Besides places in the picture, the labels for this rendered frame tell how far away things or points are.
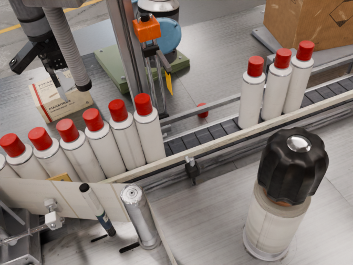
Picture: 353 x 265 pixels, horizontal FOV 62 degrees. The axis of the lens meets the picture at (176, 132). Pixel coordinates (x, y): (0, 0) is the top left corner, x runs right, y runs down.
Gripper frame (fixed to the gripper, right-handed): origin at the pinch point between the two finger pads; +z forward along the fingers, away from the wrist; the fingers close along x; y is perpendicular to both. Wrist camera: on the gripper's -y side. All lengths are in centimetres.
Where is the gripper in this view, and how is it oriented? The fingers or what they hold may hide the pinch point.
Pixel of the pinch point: (59, 90)
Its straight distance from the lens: 102.9
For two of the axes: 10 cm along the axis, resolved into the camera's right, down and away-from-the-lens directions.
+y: 8.6, -4.2, 2.9
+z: 0.8, 6.7, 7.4
